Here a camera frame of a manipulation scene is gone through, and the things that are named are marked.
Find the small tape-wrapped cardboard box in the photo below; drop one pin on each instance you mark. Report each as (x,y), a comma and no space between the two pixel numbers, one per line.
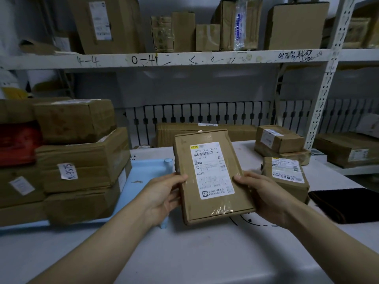
(162,33)

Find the white metal shelf rack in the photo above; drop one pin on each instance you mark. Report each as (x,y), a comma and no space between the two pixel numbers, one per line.
(207,59)

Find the person's right hand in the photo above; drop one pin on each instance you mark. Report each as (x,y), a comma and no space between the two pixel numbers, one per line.
(266,198)

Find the person's left forearm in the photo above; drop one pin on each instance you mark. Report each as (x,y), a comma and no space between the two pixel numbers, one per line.
(97,248)

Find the narrow upright cardboard box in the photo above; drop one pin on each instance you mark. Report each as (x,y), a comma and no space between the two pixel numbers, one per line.
(184,32)

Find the person's right thumb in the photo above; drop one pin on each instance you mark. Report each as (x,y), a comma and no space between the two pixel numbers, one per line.
(244,180)

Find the flattened cardboard piece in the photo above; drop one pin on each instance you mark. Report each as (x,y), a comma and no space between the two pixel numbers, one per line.
(41,45)

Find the low wide cardboard box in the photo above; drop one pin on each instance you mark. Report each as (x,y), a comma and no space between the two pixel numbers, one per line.
(340,147)

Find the yellow object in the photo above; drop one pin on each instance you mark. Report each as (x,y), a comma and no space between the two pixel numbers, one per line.
(13,93)

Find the white slotted metal panel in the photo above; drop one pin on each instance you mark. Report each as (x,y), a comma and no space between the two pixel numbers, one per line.
(207,110)

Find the flat brown cardboard box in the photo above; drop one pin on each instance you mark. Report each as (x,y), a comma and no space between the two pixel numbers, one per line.
(296,157)

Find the wide brown cardboard box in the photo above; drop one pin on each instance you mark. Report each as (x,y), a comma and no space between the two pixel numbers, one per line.
(80,205)

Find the plain large cardboard box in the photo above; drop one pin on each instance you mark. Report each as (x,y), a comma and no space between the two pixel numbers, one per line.
(296,26)

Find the small labelled cardboard box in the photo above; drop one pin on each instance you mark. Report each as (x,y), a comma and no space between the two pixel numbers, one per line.
(291,189)

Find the person's right forearm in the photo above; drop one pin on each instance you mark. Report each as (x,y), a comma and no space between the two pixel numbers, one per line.
(331,242)

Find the cardboard box clear plastic sleeve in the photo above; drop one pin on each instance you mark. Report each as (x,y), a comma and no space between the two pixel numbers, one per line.
(228,26)

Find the cardboard parcel white label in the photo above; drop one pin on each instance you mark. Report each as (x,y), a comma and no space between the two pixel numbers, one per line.
(213,204)

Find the large cardboard box handwritten label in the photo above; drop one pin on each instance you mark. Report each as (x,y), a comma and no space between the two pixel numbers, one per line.
(88,162)

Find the person's left thumb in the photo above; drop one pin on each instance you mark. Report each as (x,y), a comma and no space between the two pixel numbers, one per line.
(173,179)

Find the person's left hand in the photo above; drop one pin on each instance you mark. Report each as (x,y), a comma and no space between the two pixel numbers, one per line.
(155,198)

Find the small square cardboard box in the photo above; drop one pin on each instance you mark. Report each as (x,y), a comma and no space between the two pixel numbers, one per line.
(207,38)

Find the long flat cardboard box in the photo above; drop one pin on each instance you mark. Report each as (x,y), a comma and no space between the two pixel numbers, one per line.
(165,134)

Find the taped brown cardboard box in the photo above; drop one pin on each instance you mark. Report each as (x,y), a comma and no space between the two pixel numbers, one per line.
(74,121)

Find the cardboard box with white label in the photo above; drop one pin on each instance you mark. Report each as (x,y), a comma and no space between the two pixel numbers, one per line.
(288,140)

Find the light blue plastic tray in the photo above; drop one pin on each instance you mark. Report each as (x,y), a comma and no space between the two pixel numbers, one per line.
(142,174)

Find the white parcel bag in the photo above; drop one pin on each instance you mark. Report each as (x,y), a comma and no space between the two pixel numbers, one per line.
(368,125)

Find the red package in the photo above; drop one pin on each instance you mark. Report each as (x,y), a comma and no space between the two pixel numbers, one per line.
(19,144)

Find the tall cardboard box white label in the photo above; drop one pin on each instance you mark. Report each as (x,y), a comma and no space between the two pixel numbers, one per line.
(124,26)

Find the black pouch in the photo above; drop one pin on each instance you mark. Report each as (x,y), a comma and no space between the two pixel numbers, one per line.
(343,205)

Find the cardboard box small white label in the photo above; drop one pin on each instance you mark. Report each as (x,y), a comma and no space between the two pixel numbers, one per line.
(20,186)

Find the printed cardboard box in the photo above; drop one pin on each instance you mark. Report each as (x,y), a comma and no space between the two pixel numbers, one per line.
(355,33)

